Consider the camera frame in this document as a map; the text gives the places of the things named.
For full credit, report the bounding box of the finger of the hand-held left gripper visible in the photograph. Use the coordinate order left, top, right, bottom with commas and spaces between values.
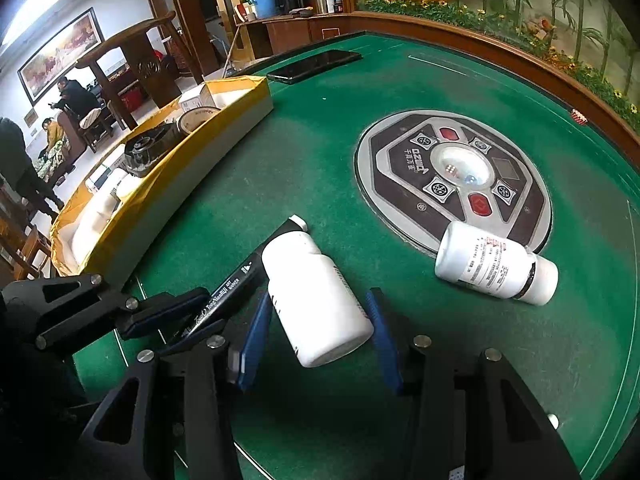
0, 273, 212, 352

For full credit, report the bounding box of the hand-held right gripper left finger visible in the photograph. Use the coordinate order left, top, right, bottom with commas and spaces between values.
77, 290, 274, 480

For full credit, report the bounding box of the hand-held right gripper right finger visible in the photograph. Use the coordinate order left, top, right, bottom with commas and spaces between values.
364, 287, 581, 480

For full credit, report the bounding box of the black marker pen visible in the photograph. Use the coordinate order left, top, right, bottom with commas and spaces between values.
182, 214, 310, 344

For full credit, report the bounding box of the white plastic bottle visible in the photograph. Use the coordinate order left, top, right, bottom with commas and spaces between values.
261, 234, 375, 369
434, 221, 560, 307

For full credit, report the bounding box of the yellow cardboard box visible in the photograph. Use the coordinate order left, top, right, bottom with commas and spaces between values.
50, 74, 275, 286

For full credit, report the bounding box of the wooden chair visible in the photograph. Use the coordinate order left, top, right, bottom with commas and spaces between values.
0, 200, 52, 281

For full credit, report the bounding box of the white green striped box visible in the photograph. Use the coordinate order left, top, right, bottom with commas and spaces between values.
87, 152, 129, 194

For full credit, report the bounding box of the round table control panel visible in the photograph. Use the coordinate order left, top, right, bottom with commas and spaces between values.
356, 107, 553, 260

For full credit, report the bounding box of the white small carton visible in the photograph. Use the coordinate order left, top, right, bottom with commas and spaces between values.
178, 83, 222, 112

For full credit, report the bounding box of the curved wooden stand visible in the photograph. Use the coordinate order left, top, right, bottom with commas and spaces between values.
75, 16, 184, 131

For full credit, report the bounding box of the black smartphone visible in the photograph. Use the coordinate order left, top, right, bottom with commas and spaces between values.
266, 49, 363, 85

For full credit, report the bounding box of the wooden stick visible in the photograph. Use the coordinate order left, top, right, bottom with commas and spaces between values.
222, 22, 242, 79

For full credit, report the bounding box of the wooden side cabinet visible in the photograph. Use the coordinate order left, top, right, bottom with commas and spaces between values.
232, 10, 352, 61

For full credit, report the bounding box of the framed wall painting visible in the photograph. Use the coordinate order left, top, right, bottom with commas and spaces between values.
17, 7, 106, 106

